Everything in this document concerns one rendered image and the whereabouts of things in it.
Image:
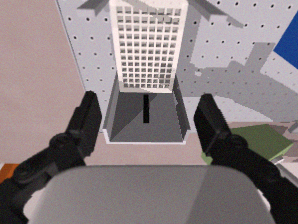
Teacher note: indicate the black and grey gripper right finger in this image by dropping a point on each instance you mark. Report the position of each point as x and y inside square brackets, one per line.
[216, 139]

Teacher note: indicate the blue open box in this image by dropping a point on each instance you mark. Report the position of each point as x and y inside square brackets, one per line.
[287, 47]

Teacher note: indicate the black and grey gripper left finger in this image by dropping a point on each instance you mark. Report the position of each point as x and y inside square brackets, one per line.
[66, 150]

